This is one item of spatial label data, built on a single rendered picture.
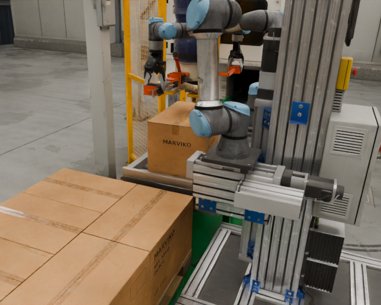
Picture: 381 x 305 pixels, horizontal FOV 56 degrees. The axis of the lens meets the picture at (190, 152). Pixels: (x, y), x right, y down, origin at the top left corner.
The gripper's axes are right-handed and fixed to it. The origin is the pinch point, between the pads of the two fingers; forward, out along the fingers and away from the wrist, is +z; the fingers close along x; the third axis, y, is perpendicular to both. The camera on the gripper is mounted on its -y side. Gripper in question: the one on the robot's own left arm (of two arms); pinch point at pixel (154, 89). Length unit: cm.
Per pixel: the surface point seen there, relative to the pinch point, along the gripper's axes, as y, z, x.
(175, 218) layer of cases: -11, 69, -18
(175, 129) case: 30.1, 31.8, -1.0
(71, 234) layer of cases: -45, 69, 27
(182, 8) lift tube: 50, -39, 3
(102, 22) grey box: 94, -27, 87
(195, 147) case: 30, 42, -14
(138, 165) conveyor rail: 39, 66, 30
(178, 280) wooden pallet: -1, 121, -17
